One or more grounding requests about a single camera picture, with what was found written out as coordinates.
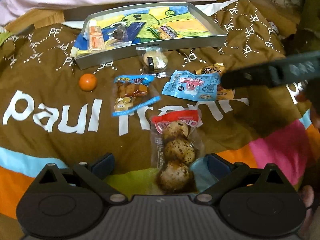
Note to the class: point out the brown paul frank blanket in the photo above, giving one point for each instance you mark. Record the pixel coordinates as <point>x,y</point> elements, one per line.
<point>47,118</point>

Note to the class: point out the clear round pastry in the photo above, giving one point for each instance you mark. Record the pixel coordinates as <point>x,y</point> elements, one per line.
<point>154,60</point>

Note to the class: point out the grey tray with dinosaur picture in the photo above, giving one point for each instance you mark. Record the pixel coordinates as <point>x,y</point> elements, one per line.
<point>196,29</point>

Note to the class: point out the dark blue snack packet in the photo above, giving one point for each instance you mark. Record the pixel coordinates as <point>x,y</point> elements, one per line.
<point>124,36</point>

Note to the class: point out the light blue pig snack packet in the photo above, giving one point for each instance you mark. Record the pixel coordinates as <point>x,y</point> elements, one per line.
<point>189,86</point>

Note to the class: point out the blue sausage snack packet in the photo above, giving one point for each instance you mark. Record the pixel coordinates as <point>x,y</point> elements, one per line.
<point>132,92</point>

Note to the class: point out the green yellow biscuit packet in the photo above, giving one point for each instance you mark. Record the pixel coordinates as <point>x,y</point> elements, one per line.
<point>164,32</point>

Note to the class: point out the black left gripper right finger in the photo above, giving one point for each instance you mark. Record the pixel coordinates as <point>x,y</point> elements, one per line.
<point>227,175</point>

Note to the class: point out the small orange mandarin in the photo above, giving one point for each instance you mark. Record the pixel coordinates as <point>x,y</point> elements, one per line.
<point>88,82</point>

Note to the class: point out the red quail egg packet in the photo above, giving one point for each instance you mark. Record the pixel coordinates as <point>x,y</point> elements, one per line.
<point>176,145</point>

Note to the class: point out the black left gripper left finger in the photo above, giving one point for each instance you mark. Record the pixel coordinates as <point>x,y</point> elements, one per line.
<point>93,176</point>

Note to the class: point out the orange white cracker packet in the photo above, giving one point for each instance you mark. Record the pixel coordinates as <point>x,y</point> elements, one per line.
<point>96,39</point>

